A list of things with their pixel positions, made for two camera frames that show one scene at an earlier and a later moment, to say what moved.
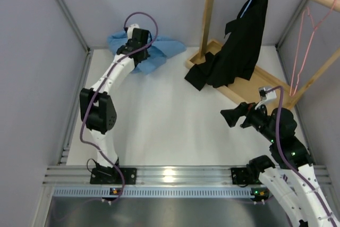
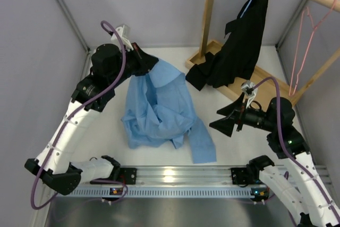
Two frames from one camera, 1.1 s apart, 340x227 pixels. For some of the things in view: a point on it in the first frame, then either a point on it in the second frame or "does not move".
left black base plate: [112, 176] does not move
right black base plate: [239, 176] does not move
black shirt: [238, 57] does not move
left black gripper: [147, 55] → [145, 61]
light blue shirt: [162, 47] → [159, 109]
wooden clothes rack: [249, 90] does not move
